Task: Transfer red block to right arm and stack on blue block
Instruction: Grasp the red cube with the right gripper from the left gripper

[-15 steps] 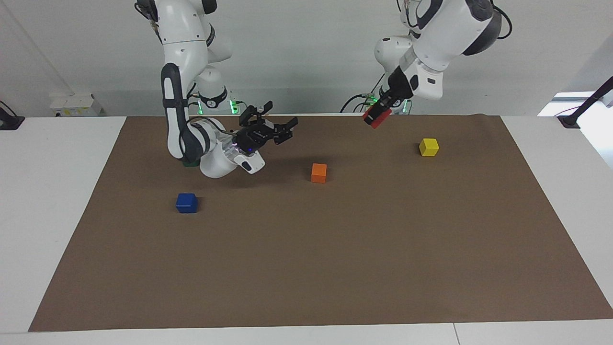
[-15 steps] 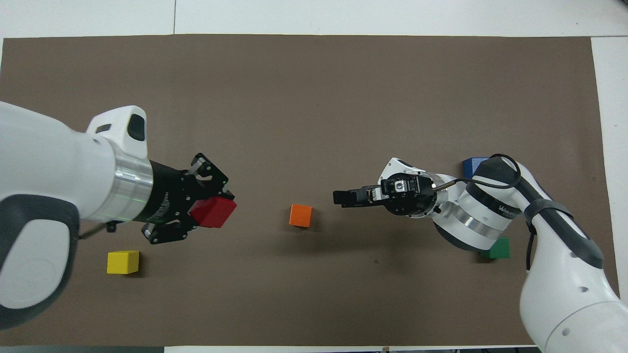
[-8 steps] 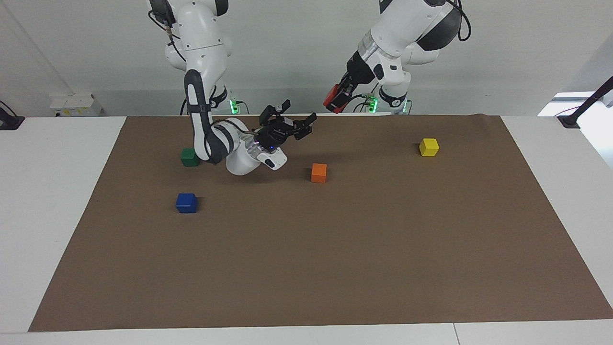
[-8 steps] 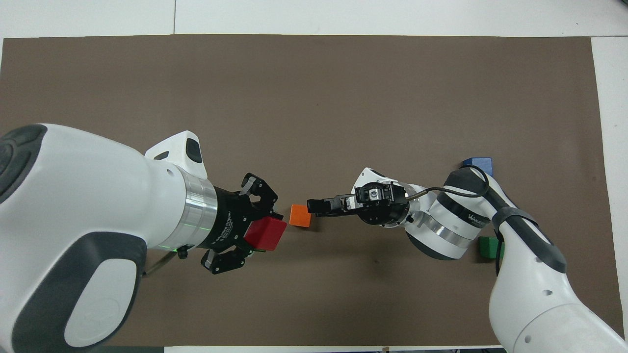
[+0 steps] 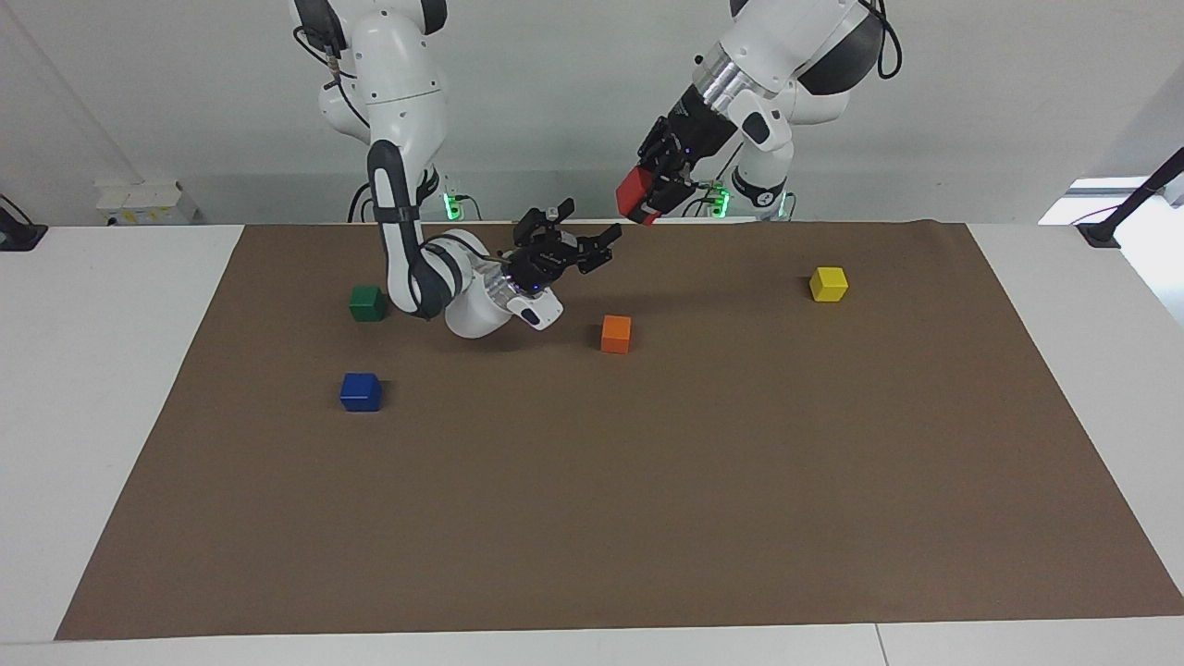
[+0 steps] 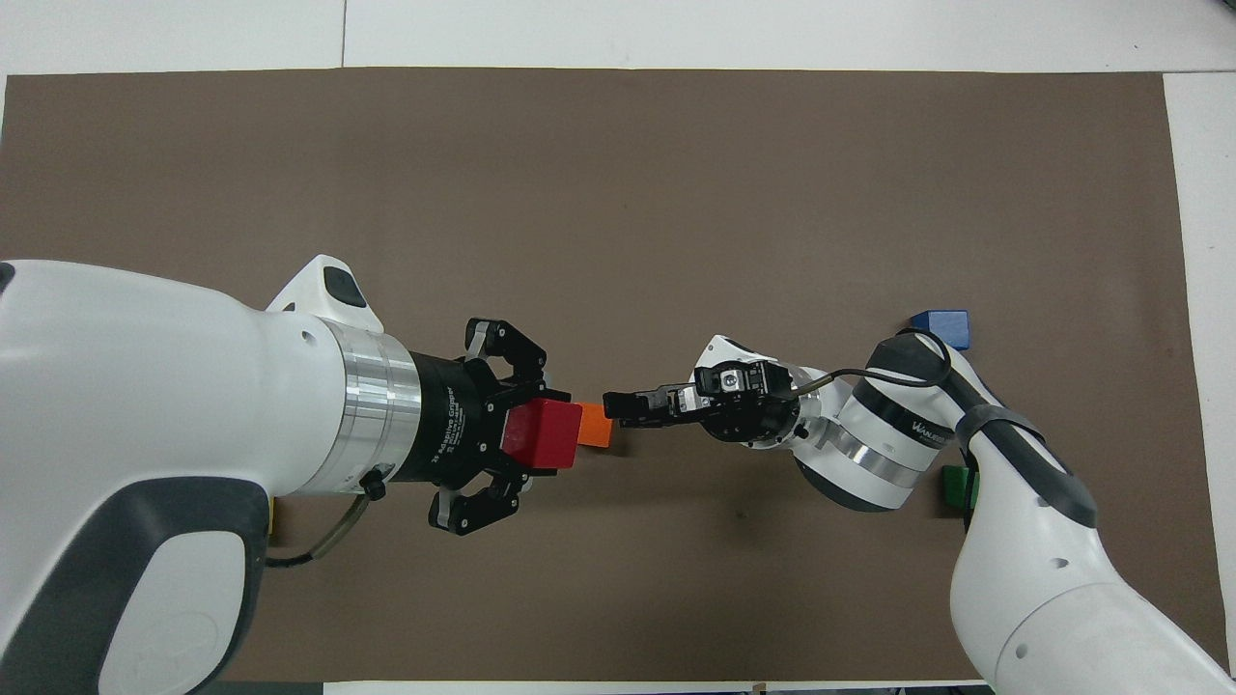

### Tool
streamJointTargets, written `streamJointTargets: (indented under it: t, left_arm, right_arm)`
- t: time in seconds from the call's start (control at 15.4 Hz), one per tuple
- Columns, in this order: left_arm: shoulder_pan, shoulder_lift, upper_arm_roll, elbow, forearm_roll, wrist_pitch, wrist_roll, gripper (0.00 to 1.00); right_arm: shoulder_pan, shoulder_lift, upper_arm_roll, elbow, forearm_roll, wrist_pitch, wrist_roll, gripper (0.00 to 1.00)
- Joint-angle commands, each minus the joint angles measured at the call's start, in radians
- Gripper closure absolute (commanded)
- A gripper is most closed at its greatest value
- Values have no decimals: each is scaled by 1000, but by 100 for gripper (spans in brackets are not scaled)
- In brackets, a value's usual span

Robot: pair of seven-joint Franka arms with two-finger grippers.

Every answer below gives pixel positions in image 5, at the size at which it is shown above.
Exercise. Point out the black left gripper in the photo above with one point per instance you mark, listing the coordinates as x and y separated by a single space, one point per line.
696 129

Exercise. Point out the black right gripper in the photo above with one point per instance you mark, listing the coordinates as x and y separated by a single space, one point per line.
544 265

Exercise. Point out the red wooden cube block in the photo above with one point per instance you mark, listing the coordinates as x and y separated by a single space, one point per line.
636 196

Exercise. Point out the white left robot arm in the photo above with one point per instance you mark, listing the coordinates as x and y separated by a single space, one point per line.
786 55

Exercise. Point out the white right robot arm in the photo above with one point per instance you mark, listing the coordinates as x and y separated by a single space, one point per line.
398 102

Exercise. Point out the orange wooden cube block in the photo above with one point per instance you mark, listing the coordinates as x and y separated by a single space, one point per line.
616 334

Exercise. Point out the yellow wooden cube block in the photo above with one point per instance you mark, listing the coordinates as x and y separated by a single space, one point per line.
829 284

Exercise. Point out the green wooden cube block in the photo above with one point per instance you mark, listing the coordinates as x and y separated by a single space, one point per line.
366 303

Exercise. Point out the blue wooden cube block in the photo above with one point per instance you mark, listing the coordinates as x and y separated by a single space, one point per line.
361 392

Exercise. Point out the brown paper table mat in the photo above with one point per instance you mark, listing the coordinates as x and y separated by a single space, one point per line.
647 481

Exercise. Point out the white wall socket box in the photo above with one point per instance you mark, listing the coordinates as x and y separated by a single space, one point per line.
148 203

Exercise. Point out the black desk clamp mount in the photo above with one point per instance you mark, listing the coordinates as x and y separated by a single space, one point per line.
18 231

